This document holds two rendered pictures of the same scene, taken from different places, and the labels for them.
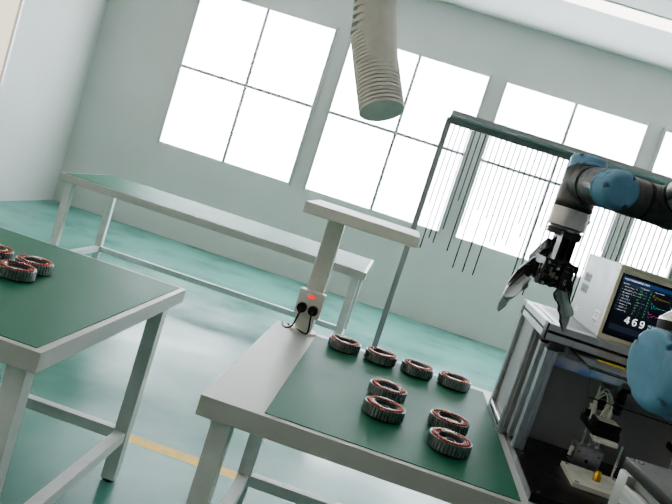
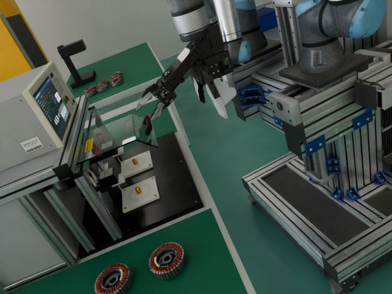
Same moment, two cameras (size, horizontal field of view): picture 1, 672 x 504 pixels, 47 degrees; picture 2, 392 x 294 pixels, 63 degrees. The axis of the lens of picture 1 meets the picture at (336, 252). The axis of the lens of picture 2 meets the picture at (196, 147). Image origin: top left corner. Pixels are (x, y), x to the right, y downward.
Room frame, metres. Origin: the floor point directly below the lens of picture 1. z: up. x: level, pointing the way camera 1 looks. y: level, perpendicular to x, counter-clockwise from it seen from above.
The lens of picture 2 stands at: (1.75, 0.30, 1.49)
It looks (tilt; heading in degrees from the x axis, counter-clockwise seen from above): 29 degrees down; 263
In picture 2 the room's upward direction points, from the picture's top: 21 degrees counter-clockwise
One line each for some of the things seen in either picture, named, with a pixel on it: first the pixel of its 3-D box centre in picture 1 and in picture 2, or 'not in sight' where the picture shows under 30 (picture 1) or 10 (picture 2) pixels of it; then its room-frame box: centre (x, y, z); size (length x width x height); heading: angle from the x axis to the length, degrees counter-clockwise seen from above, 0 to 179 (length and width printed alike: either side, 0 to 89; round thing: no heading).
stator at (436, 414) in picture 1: (448, 422); (114, 281); (2.04, -0.43, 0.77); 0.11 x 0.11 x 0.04
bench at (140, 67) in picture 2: not in sight; (122, 102); (1.92, -3.30, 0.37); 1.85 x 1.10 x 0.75; 86
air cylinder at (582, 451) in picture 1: (585, 455); (104, 203); (2.04, -0.81, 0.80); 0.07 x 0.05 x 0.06; 86
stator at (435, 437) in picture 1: (449, 442); (167, 260); (1.87, -0.41, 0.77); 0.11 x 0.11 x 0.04
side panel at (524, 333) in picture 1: (513, 370); (12, 247); (2.31, -0.62, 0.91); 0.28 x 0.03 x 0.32; 176
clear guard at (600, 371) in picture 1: (623, 384); (109, 143); (1.91, -0.79, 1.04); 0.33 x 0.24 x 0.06; 176
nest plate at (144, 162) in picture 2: not in sight; (136, 164); (1.88, -1.04, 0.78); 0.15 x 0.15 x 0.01; 86
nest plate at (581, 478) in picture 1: (595, 482); (139, 193); (1.90, -0.80, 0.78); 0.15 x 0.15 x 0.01; 86
